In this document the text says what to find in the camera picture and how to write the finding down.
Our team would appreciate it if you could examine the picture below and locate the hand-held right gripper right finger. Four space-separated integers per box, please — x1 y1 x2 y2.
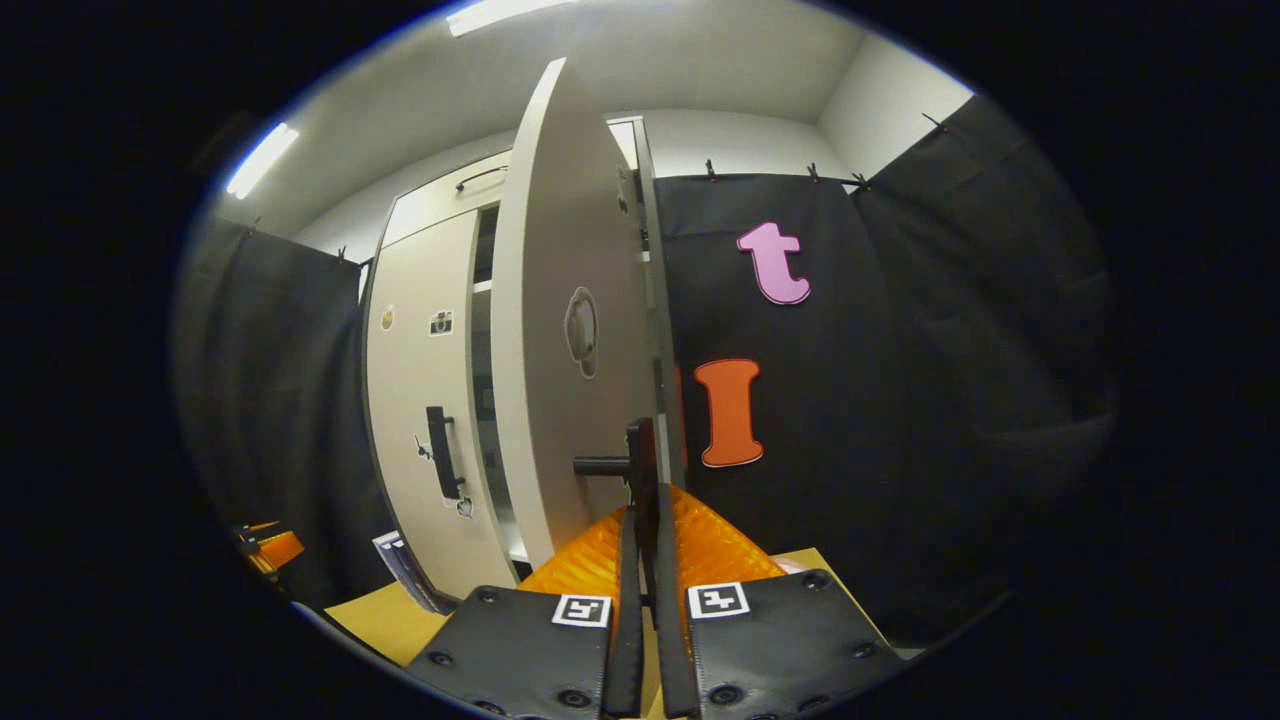
655 485 906 720

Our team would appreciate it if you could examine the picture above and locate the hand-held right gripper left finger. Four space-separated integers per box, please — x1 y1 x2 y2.
405 505 646 720

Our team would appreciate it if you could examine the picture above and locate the black door handle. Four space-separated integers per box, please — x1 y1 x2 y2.
573 418 661 546
425 406 467 501

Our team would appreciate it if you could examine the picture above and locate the beige cabinet door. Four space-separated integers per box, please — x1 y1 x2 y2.
365 208 521 601
490 57 663 569

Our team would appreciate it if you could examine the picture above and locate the beige double-door shoe cabinet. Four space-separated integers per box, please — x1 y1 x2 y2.
358 57 691 611

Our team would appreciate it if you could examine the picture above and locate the beige cabinet flap panel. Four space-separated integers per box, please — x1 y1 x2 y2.
380 150 513 249

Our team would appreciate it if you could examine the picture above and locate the black backdrop cloth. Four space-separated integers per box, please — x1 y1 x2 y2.
175 215 401 611
650 95 1116 646

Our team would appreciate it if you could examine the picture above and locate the small ceiling light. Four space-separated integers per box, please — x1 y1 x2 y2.
225 122 301 201

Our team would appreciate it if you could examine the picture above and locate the long ceiling light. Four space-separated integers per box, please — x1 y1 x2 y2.
445 0 581 38

